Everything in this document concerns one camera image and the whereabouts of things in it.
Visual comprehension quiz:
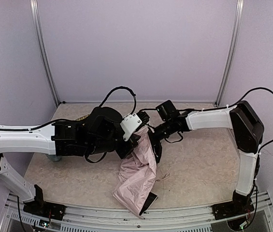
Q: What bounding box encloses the pink and black umbrella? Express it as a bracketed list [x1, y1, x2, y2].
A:
[112, 126, 170, 218]

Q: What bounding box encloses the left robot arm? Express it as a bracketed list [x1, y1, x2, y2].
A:
[0, 107, 144, 220]

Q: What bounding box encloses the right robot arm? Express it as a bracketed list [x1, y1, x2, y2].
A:
[149, 100, 264, 220]

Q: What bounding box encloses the yellow woven bamboo tray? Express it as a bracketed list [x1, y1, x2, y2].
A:
[76, 114, 90, 121]

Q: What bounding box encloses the light blue cup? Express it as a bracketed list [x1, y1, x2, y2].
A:
[46, 156, 61, 162]

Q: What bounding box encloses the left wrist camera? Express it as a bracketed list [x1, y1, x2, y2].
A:
[120, 111, 150, 141]

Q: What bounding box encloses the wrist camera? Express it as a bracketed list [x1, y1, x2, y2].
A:
[156, 100, 180, 121]
[120, 111, 150, 141]

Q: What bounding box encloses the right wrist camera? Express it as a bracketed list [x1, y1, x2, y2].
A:
[156, 100, 180, 121]

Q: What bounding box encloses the black left camera cable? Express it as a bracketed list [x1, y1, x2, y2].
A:
[99, 86, 137, 114]

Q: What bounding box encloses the aluminium front rail frame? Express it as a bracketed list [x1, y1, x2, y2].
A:
[0, 190, 273, 232]

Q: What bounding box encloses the right aluminium corner post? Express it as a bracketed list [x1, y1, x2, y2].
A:
[215, 0, 244, 106]

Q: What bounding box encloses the aluminium corner post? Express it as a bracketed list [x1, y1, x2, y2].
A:
[215, 0, 244, 106]
[29, 0, 60, 108]

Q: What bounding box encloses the left aluminium corner post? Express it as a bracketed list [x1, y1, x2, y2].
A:
[29, 0, 60, 108]

